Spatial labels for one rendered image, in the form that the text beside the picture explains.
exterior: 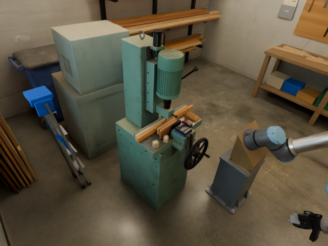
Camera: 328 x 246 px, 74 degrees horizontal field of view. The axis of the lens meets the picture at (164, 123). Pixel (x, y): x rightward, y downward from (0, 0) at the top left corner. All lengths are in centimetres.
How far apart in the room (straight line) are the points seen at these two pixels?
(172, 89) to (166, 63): 19
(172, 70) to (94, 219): 159
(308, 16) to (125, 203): 386
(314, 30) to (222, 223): 333
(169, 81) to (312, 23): 329
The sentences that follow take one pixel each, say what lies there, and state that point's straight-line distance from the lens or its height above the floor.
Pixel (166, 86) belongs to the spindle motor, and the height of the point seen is 130.
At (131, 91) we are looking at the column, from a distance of 181.
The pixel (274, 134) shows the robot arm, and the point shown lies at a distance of 185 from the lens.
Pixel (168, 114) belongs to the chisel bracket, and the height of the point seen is 105.
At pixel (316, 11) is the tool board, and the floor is 142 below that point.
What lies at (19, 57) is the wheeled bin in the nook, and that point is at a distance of 319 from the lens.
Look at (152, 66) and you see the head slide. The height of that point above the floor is 140.
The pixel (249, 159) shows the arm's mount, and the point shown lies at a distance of 200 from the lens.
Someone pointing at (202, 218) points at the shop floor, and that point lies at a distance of 237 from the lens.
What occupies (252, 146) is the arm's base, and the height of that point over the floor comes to 81.
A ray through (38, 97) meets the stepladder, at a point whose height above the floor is 116.
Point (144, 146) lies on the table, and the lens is 163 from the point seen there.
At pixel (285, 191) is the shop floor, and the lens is 291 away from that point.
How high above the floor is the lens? 204
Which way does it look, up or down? 38 degrees down
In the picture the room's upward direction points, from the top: 4 degrees clockwise
